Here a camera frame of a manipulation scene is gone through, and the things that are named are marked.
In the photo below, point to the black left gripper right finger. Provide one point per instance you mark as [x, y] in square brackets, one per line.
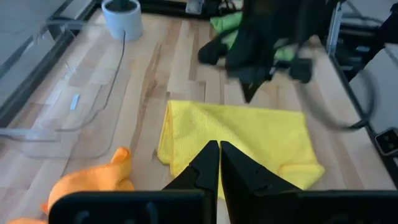
[242, 177]

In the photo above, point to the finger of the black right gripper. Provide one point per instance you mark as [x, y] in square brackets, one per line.
[250, 91]

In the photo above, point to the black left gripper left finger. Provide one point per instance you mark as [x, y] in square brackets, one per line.
[202, 174]

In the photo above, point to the yellow microfiber towel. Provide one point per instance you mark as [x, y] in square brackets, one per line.
[248, 130]

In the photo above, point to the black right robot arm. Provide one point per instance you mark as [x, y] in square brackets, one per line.
[314, 12]

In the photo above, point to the green microfiber towel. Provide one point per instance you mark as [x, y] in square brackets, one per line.
[224, 23]

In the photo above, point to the orange microfiber towel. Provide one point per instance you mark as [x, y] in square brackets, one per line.
[93, 180]

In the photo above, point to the snake plant in white pot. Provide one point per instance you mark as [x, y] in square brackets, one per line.
[122, 21]

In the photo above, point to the clear plastic bin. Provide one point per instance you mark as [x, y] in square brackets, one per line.
[31, 136]

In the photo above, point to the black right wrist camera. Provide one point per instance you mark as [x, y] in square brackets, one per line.
[301, 70]

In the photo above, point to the small black exterior camera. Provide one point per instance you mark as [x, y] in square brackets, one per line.
[387, 141]

